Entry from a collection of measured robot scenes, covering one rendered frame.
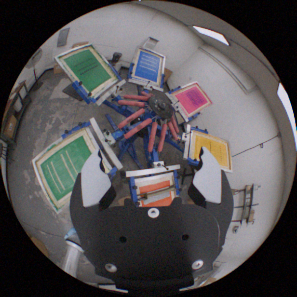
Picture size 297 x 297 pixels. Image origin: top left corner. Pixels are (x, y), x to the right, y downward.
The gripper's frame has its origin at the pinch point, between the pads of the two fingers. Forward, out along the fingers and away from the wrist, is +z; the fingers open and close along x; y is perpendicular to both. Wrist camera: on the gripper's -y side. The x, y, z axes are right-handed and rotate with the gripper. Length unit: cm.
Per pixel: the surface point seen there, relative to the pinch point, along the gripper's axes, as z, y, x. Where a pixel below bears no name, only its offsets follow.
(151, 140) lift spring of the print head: 74, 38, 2
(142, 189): 45, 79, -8
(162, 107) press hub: 86, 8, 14
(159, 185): 55, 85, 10
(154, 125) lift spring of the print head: 77, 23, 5
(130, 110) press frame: 103, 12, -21
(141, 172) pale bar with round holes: 53, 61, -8
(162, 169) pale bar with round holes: 63, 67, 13
